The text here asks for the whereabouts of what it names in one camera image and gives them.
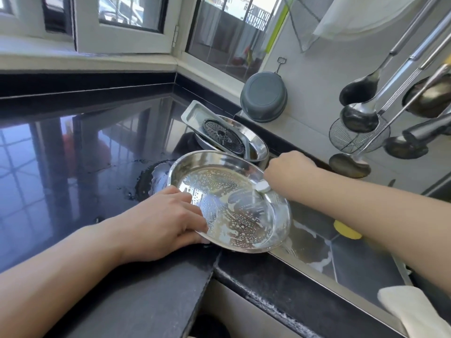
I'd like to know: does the black round steamer rack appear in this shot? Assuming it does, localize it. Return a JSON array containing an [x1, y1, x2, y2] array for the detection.
[[202, 119, 246, 157]]

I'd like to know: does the steel soup ladle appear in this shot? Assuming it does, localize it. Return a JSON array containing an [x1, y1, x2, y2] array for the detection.
[[341, 14, 451, 134]]

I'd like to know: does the yellow hanging sink cup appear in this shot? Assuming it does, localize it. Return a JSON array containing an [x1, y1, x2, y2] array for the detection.
[[333, 219, 365, 241]]

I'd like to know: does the grey hanging basin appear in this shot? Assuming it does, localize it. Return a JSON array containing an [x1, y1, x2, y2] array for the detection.
[[240, 71, 288, 124]]

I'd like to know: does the white hanging cloth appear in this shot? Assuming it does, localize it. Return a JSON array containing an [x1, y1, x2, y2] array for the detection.
[[285, 0, 432, 52]]

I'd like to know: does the white dish rag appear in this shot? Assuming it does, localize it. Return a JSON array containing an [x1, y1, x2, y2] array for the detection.
[[377, 285, 451, 338]]

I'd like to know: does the round steel pan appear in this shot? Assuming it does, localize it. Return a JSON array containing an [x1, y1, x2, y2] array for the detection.
[[166, 150, 293, 254]]

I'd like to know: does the stainless steel sink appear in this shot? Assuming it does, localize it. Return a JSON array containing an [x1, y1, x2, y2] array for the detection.
[[268, 161, 451, 337]]

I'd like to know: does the person's left hand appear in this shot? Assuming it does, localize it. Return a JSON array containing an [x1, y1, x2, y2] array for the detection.
[[113, 185, 210, 265]]

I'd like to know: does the yellow-handled steel ladle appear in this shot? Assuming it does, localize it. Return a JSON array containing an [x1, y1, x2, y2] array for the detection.
[[328, 63, 451, 179]]

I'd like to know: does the hanging steel ladles and skimmer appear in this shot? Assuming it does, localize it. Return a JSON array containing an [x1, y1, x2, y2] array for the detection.
[[339, 0, 442, 107]]

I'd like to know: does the white cleaning brush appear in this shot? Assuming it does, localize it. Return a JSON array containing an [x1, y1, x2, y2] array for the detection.
[[254, 178, 273, 195]]

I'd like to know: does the orange-handled brass ladle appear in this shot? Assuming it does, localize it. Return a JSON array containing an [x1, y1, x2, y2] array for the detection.
[[403, 56, 451, 119]]

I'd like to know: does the person's right hand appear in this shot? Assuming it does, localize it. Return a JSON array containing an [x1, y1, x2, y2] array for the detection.
[[263, 150, 318, 201]]

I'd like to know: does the rectangular steel tray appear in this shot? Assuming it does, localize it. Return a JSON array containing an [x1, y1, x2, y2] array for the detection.
[[181, 100, 259, 161]]

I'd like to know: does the person's left forearm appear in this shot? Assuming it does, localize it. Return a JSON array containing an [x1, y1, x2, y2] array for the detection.
[[0, 220, 136, 338]]

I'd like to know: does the round steel basin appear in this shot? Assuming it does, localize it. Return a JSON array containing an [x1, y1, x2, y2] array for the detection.
[[194, 115, 270, 165]]

